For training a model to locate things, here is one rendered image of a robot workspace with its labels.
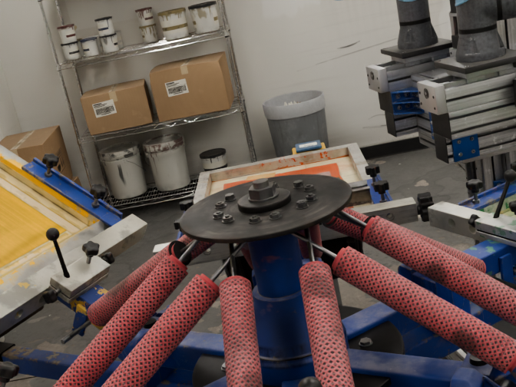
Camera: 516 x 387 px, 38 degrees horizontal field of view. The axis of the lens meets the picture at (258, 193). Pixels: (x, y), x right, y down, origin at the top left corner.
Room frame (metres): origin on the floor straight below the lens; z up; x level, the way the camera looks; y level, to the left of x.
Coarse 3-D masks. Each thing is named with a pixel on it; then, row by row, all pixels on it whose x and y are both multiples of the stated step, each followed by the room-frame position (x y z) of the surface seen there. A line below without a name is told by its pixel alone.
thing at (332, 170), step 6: (306, 168) 2.56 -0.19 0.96; (312, 168) 2.55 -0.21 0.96; (318, 168) 2.53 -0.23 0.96; (324, 168) 2.52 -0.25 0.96; (330, 168) 2.50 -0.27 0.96; (336, 168) 2.49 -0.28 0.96; (282, 174) 2.55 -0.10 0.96; (288, 174) 2.54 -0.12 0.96; (324, 174) 2.45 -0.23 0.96; (330, 174) 2.43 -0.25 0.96; (336, 174) 2.42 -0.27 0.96
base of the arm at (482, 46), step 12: (468, 36) 2.33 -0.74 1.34; (480, 36) 2.31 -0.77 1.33; (492, 36) 2.31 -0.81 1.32; (468, 48) 2.32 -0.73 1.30; (480, 48) 2.30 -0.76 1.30; (492, 48) 2.29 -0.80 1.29; (504, 48) 2.33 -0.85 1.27; (456, 60) 2.38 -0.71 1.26; (468, 60) 2.31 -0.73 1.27; (480, 60) 2.29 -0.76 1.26
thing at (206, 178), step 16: (352, 144) 2.62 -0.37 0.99; (272, 160) 2.63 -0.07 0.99; (288, 160) 2.62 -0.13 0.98; (304, 160) 2.62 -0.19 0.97; (320, 160) 2.61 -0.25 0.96; (352, 160) 2.47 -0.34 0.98; (208, 176) 2.60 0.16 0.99; (224, 176) 2.64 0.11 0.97; (240, 176) 2.63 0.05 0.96; (368, 176) 2.22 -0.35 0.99; (208, 192) 2.49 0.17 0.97
